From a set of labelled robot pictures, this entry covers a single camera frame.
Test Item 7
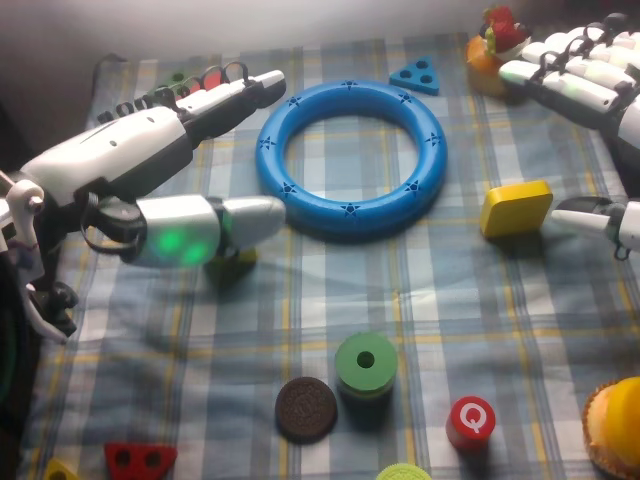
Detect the chocolate sandwich cookie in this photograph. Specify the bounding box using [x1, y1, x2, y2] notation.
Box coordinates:
[274, 376, 339, 444]

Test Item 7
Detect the red triangle block with holes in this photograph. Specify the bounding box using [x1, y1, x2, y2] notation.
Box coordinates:
[103, 442, 179, 480]

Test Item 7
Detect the yellow block with hole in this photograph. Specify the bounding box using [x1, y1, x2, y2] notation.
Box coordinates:
[43, 457, 81, 480]

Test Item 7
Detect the blue triangle block with holes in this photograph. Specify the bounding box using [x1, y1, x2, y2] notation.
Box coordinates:
[388, 55, 441, 96]

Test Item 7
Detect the blue plastic ring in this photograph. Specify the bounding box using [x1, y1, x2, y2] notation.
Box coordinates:
[254, 78, 449, 241]

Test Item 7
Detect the toy dessert with strawberry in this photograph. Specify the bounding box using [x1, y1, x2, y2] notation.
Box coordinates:
[465, 4, 534, 99]

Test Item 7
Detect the green cylinder block with hole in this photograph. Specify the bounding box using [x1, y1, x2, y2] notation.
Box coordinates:
[333, 332, 400, 401]

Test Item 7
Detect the red wedge block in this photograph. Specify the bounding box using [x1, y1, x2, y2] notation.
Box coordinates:
[187, 68, 227, 97]

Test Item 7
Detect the blue plaid cloth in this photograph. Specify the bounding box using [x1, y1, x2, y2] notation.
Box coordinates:
[19, 32, 640, 480]

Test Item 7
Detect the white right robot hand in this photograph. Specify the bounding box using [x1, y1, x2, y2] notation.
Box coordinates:
[498, 12, 640, 264]

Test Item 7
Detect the red cylinder block letter Q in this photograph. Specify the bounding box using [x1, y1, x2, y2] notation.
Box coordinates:
[445, 395, 497, 451]

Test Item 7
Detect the orange toy cupcake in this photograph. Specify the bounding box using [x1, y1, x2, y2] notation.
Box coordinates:
[582, 375, 640, 479]

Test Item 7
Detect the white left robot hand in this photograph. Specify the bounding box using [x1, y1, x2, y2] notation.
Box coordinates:
[19, 62, 287, 269]

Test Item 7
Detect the light green round piece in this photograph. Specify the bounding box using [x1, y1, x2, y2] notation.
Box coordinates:
[374, 463, 432, 480]

